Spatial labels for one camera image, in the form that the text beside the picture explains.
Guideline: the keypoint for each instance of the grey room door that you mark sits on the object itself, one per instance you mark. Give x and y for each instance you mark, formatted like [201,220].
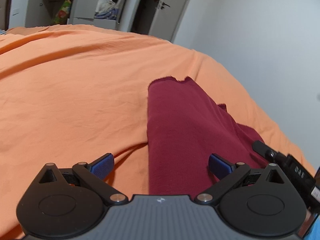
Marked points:
[166,18]

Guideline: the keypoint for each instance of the colourful bag in wardrobe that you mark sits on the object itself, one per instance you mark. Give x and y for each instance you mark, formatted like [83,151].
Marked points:
[63,13]

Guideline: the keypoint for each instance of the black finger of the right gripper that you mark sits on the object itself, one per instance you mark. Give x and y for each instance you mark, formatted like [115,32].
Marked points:
[271,155]

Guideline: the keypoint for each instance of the folded clothes pile in wardrobe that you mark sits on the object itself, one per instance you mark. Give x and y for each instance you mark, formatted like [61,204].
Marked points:
[106,10]

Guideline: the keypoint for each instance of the orange bed sheet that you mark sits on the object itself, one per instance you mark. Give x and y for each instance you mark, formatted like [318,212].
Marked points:
[72,93]

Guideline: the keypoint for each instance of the brown beige headboard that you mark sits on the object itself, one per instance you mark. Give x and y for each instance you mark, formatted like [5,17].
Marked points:
[5,6]

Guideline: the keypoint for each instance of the grey wardrobe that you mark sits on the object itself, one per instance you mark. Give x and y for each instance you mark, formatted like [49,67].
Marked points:
[42,13]

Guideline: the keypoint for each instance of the dark red t-shirt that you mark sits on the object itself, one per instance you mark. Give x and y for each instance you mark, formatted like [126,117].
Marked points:
[185,126]

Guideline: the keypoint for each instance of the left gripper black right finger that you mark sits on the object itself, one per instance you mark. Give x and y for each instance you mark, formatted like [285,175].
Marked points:
[229,175]

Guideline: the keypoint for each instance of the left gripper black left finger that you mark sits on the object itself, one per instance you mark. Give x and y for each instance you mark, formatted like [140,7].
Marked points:
[92,175]

